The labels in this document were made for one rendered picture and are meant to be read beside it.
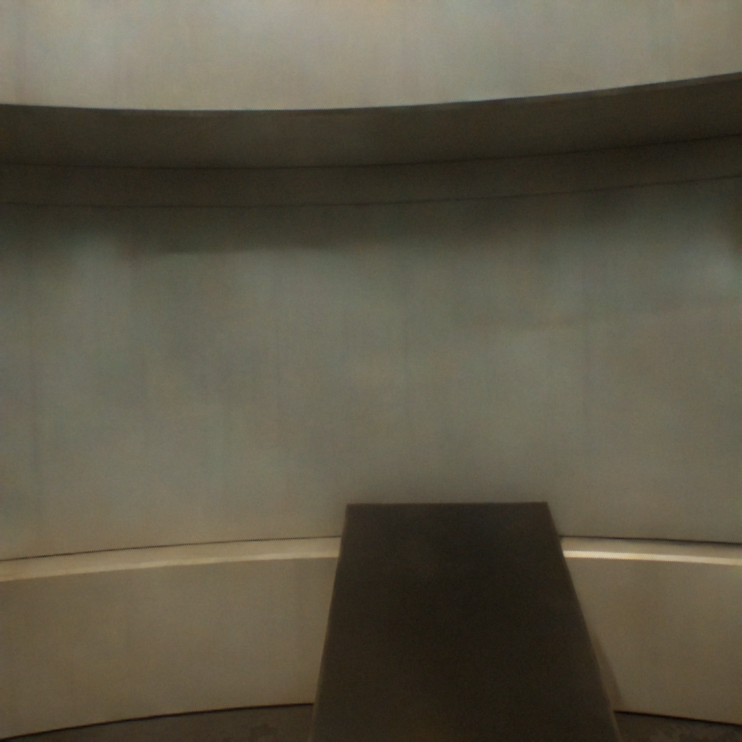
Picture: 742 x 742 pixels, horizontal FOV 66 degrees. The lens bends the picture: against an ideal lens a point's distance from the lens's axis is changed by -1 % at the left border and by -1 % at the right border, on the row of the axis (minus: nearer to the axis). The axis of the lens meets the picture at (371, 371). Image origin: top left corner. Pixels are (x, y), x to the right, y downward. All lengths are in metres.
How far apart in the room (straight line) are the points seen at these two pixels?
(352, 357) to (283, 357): 0.05
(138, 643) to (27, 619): 0.08
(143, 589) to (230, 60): 0.36
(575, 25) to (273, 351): 0.30
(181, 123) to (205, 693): 0.40
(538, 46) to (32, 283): 0.38
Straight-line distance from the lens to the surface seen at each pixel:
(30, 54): 0.43
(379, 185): 0.47
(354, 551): 0.41
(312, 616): 0.46
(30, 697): 0.51
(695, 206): 0.49
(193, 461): 0.47
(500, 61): 0.40
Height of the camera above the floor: 0.26
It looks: 1 degrees down
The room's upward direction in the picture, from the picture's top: 2 degrees counter-clockwise
